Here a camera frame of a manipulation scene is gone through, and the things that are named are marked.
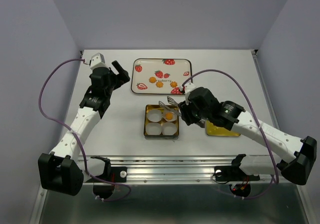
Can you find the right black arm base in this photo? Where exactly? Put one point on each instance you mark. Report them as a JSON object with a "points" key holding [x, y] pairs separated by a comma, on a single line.
{"points": [[239, 182]]}

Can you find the white paper cup top-left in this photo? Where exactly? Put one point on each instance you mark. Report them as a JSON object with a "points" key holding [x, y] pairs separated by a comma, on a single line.
{"points": [[154, 115]]}

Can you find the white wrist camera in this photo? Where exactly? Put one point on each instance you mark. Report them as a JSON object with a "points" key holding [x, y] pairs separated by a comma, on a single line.
{"points": [[97, 61], [187, 88]]}

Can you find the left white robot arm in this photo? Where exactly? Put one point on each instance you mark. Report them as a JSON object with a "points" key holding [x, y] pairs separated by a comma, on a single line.
{"points": [[65, 167]]}

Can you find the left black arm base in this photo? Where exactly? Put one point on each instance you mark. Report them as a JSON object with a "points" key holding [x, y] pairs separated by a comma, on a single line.
{"points": [[117, 174]]}

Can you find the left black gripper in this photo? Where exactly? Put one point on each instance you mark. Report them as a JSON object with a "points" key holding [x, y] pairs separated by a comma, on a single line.
{"points": [[121, 78]]}

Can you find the aluminium mounting rail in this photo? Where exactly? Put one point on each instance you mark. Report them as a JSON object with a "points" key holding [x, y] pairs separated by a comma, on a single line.
{"points": [[168, 170]]}

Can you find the orange cookie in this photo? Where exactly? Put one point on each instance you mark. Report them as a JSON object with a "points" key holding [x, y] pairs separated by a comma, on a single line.
{"points": [[173, 84], [169, 116], [159, 84], [152, 79]]}

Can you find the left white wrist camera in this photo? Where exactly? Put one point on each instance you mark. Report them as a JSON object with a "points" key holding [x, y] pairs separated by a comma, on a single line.
{"points": [[97, 61]]}

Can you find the gold tin lid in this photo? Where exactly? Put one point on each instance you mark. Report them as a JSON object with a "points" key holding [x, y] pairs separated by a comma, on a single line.
{"points": [[212, 130]]}

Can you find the metal tongs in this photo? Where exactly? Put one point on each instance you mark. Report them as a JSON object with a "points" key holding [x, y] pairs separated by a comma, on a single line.
{"points": [[172, 106]]}

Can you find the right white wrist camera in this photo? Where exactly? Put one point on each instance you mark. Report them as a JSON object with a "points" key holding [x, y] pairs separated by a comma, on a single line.
{"points": [[187, 88]]}

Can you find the white paper cup top-right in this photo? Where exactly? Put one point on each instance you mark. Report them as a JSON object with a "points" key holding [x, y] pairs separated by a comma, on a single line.
{"points": [[163, 116]]}

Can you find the strawberry print tray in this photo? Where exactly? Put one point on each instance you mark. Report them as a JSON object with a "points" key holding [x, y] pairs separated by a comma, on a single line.
{"points": [[164, 70]]}

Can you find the gold cookie tin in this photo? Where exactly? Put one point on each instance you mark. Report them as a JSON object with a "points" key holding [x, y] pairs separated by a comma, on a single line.
{"points": [[161, 136]]}

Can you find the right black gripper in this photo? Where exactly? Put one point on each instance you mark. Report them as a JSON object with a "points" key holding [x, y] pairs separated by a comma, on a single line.
{"points": [[184, 108]]}

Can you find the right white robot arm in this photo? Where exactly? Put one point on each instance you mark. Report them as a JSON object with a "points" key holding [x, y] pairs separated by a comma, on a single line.
{"points": [[290, 157]]}

